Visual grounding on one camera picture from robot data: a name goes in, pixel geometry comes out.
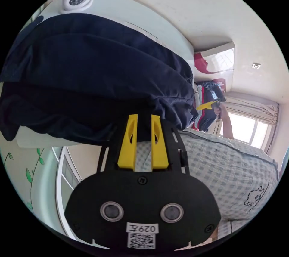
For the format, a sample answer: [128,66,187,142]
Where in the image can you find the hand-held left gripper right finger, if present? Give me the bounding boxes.
[151,114,169,171]

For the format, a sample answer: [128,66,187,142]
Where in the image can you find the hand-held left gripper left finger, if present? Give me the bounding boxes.
[117,114,138,171]

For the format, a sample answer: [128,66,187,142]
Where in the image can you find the dark blue shorts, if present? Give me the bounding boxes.
[0,13,200,147]

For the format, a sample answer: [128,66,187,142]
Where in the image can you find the person's right forearm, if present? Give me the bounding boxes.
[220,110,234,139]

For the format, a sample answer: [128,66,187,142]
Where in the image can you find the person's right hand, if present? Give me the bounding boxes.
[213,103,223,118]

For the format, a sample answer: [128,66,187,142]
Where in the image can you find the pile of clothes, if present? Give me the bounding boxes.
[192,80,227,133]

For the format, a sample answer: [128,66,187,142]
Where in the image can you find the beige curtain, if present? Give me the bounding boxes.
[225,96,280,132]

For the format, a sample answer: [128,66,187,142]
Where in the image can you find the window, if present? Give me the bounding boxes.
[216,111,276,153]

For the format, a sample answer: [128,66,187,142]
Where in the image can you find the white cupboard with red print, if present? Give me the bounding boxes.
[194,42,236,75]

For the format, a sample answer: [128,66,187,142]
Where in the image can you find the bed with checked sheet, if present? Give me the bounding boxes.
[135,128,282,239]

